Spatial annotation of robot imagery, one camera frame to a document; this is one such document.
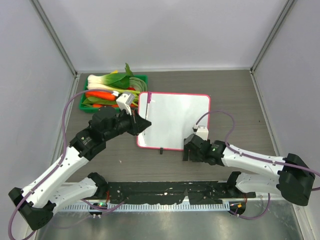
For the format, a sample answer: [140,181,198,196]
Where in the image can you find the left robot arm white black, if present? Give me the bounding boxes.
[8,107,152,231]

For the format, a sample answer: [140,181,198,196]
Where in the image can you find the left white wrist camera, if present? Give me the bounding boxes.
[116,91,135,116]

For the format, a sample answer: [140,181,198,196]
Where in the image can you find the white marker pen pink cap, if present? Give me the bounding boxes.
[145,91,152,120]

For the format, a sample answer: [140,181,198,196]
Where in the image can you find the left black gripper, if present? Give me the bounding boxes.
[103,105,151,141]

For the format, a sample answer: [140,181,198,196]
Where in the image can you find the white slotted cable duct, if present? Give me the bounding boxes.
[60,201,230,214]

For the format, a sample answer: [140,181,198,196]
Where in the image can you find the bok choy white green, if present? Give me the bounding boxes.
[87,63,134,90]

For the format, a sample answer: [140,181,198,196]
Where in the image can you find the aluminium frame rail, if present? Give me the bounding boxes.
[249,0,298,75]
[29,0,79,164]

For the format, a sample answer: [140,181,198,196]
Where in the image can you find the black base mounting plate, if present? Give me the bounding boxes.
[77,180,256,205]

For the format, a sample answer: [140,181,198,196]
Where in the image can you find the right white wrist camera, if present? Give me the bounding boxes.
[192,124,209,141]

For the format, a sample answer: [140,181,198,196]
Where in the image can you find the orange carrot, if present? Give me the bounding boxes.
[85,91,117,101]

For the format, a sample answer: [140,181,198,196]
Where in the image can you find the pink framed whiteboard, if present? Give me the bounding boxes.
[136,92,211,151]

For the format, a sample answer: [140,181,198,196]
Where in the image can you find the aluminium frame rail left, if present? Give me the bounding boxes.
[29,0,79,164]

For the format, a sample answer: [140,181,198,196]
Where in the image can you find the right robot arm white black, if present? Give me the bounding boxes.
[183,134,315,206]

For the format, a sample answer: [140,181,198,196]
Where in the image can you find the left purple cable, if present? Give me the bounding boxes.
[8,89,121,240]

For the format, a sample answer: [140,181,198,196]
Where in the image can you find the green onion stalks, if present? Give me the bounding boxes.
[111,75,148,107]

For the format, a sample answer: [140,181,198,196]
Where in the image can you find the aluminium frame rail right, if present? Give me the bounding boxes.
[249,0,298,75]

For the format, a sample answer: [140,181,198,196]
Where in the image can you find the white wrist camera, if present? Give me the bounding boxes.
[116,91,135,116]
[192,124,209,141]

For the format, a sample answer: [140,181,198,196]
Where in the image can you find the green plastic tray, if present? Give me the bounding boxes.
[79,79,136,113]

